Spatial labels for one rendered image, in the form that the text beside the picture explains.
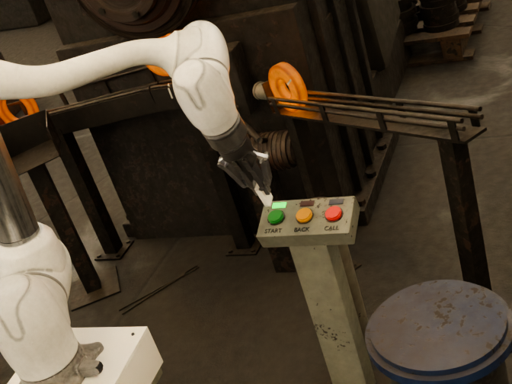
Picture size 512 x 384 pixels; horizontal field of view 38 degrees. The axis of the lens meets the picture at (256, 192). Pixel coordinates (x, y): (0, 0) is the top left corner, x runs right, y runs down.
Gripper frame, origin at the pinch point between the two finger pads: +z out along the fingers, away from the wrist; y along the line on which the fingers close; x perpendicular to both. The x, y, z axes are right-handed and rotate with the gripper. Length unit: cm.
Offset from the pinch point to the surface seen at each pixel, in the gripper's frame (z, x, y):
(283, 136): 36, -51, 19
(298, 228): 9.4, 4.2, -6.2
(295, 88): 16, -51, 8
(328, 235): 10.2, 6.0, -13.8
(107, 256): 88, -42, 117
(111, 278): 83, -28, 106
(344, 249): 33.9, -5.5, -8.8
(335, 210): 8.4, 0.2, -15.4
